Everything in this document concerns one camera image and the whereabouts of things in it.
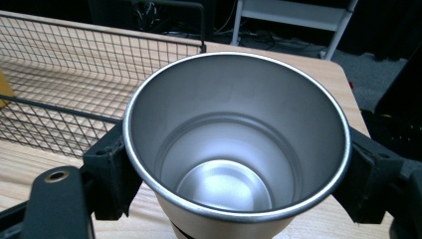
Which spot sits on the white steel-lined cup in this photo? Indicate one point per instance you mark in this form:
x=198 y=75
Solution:
x=237 y=139

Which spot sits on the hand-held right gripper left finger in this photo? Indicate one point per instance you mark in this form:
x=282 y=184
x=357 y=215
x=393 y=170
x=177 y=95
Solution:
x=111 y=172

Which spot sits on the white metal rack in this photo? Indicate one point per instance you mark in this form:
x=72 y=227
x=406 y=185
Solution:
x=298 y=16

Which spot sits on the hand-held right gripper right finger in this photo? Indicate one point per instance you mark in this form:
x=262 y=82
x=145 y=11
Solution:
x=368 y=179

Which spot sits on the yellow object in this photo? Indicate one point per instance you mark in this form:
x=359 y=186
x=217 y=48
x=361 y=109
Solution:
x=5 y=88

